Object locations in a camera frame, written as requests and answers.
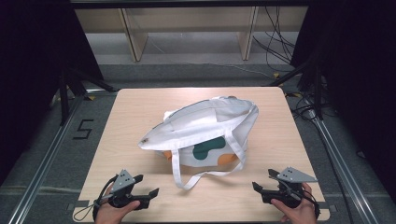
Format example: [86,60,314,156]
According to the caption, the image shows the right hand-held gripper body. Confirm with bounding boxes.
[261,166,318,209]

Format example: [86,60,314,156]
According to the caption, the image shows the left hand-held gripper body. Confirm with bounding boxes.
[106,169,150,210]

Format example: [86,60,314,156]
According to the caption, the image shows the white tote bag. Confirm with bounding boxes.
[137,95,260,191]

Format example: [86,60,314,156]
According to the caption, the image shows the person's left hand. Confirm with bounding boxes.
[94,186,141,224]

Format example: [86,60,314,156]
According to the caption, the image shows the person's right hand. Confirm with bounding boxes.
[270,182,318,224]

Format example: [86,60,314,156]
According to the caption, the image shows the black metal stand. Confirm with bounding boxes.
[58,66,117,126]
[266,57,325,121]

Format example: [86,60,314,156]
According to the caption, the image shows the dark curtain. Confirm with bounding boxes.
[0,0,105,186]
[290,0,396,197]

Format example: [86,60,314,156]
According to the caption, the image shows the light wooden shelf unit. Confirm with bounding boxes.
[74,6,309,63]

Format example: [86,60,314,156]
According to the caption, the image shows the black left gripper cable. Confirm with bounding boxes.
[73,175,117,222]

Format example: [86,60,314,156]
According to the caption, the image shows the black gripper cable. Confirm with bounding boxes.
[306,188,321,219]
[73,175,117,222]

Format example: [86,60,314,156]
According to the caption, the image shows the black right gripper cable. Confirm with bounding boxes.
[306,188,321,219]

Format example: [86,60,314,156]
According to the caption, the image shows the aluminium floor rail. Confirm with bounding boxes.
[303,97,379,224]
[7,89,118,224]

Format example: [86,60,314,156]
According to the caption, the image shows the black floor cables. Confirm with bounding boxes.
[284,76,339,123]

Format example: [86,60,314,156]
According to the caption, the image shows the bundle of hanging black cables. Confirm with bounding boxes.
[252,6,297,65]

